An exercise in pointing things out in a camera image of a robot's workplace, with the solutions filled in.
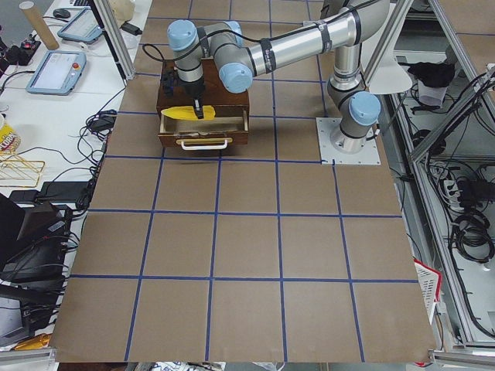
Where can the wooden drawer with white handle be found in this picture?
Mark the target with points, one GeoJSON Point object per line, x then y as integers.
{"type": "Point", "coordinates": [229, 127]}

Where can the dark wooden drawer cabinet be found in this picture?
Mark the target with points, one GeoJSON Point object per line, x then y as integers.
{"type": "Point", "coordinates": [172, 91]}

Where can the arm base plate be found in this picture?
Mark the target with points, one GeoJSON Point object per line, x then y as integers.
{"type": "Point", "coordinates": [337, 149]}

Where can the black power adapter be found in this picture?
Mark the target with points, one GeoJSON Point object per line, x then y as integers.
{"type": "Point", "coordinates": [102, 123]}

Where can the teach pendant tablet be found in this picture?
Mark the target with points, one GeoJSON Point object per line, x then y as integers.
{"type": "Point", "coordinates": [57, 73]}
{"type": "Point", "coordinates": [83, 27]}

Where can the yellow corn cob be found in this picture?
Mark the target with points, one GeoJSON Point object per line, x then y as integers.
{"type": "Point", "coordinates": [188, 113]}

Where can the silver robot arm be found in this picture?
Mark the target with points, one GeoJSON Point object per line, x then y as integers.
{"type": "Point", "coordinates": [343, 28]}

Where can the cardboard tube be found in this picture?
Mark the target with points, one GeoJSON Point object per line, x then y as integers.
{"type": "Point", "coordinates": [33, 15]}

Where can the black computer mouse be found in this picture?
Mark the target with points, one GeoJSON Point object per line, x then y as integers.
{"type": "Point", "coordinates": [61, 13]}

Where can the red white plastic basket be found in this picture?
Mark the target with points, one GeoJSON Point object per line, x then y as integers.
{"type": "Point", "coordinates": [430, 281]}

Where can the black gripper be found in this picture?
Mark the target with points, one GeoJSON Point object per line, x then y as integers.
{"type": "Point", "coordinates": [193, 90]}

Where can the far teach pendant tablet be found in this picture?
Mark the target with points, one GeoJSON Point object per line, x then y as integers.
{"type": "Point", "coordinates": [83, 27]}

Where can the gold wire rack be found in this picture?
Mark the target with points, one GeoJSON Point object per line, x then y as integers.
{"type": "Point", "coordinates": [16, 171]}

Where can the near teach pendant tablet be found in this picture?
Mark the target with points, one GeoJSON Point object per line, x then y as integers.
{"type": "Point", "coordinates": [57, 73]}

